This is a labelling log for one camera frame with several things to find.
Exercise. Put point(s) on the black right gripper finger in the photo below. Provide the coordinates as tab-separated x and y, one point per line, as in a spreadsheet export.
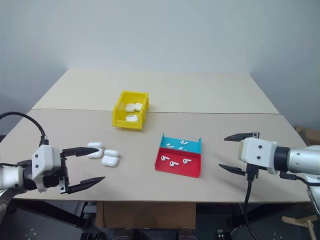
232	169
240	137

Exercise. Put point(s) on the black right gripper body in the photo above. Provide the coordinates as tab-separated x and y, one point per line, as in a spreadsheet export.
251	168

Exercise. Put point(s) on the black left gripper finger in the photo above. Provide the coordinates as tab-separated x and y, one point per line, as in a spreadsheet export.
85	184
80	151

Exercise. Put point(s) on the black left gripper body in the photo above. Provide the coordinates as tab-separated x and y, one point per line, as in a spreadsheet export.
63	172

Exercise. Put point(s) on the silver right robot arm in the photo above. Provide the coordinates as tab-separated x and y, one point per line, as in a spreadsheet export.
300	158

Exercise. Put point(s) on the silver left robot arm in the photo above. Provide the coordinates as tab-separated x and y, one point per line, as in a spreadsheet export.
10	175

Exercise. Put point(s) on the yellow plastic bin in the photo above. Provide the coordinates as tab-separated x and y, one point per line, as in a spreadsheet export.
120	117

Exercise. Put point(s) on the open brown cardboard box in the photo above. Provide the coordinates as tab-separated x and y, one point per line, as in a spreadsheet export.
308	136

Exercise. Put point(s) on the brown cardboard box under table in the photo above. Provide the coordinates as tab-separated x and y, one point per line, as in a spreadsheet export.
147	215

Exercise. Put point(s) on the black table leg brace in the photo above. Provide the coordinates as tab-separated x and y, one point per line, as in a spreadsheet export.
57	212

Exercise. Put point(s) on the blue plastic tray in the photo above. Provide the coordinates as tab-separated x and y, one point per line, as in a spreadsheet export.
192	147

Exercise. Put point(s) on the red plastic tray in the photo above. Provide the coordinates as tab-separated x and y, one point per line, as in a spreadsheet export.
180	171

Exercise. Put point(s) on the dark rounded shape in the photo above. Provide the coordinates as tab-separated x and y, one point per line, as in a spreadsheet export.
187	233

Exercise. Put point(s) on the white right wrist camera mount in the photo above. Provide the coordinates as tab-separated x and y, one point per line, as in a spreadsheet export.
257	153

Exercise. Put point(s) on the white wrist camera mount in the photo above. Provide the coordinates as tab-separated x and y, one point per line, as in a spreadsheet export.
257	153
46	156

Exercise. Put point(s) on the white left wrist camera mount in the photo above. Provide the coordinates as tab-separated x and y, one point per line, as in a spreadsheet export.
46	156

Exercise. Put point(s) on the light wooden frame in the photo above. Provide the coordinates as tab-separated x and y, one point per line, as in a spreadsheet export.
305	222

